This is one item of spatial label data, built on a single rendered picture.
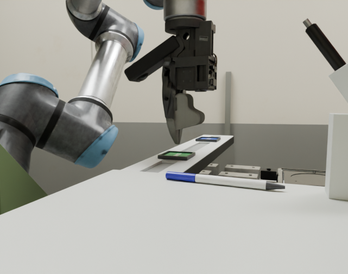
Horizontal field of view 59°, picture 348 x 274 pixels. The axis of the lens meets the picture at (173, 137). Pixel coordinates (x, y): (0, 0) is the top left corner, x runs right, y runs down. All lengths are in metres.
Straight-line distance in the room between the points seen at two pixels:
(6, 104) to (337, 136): 0.56
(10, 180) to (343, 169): 0.46
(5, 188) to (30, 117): 0.18
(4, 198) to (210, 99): 1.99
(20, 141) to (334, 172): 0.52
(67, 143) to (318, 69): 2.06
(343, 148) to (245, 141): 2.06
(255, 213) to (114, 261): 0.13
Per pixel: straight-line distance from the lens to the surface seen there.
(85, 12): 0.92
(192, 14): 0.54
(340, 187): 0.35
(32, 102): 0.68
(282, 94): 2.41
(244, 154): 2.40
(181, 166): 0.49
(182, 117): 0.54
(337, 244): 0.25
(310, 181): 0.69
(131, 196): 0.32
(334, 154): 0.34
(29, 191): 0.59
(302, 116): 2.44
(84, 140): 0.68
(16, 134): 0.64
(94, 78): 0.81
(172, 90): 0.52
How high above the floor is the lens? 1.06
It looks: 6 degrees down
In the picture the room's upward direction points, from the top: straight up
